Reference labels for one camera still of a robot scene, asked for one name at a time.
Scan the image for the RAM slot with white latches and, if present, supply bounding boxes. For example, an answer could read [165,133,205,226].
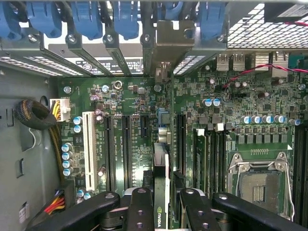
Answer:
[294,126,303,227]
[193,128,208,193]
[214,123,226,193]

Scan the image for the long black expansion slot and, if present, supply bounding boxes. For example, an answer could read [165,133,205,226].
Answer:
[121,115,133,190]
[103,115,116,192]
[176,113,188,175]

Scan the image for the CPU socket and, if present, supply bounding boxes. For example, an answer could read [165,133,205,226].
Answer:
[227,151,295,223]

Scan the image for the white PCI expansion slot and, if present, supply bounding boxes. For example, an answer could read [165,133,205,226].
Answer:
[82,111,97,191]

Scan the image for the short black expansion slot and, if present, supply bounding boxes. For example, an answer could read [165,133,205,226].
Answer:
[140,115,150,137]

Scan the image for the green motherboard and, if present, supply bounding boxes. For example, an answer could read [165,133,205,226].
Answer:
[57,56,308,231]

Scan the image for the white power connector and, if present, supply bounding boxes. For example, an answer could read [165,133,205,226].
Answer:
[50,98,71,122]

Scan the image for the black PC case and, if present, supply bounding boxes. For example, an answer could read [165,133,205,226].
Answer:
[0,0,308,231]

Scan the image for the silver USB port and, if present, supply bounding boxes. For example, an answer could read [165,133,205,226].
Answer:
[231,53,246,72]
[216,53,231,72]

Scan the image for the metal slot cover blank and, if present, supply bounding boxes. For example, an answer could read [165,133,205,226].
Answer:
[141,33,156,78]

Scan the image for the silver network port block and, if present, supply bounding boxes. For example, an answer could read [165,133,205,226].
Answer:
[252,51,272,72]

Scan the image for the teal port connector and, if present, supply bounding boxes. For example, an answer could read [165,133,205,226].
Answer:
[287,52,308,71]

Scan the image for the blue card retention clip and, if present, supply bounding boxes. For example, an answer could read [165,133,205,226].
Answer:
[196,0,227,42]
[157,0,185,21]
[70,0,103,41]
[26,0,63,39]
[0,0,23,41]
[112,0,138,41]

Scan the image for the red yellow power wires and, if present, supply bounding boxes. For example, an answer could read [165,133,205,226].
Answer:
[44,189,66,215]

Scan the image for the wire locking lever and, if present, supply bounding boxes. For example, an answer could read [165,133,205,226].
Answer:
[286,154,295,222]

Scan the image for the black yellow braided cable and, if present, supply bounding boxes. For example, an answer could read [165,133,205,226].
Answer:
[14,99,66,186]

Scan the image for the red black twisted wire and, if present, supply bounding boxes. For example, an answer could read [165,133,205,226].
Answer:
[221,63,308,90]

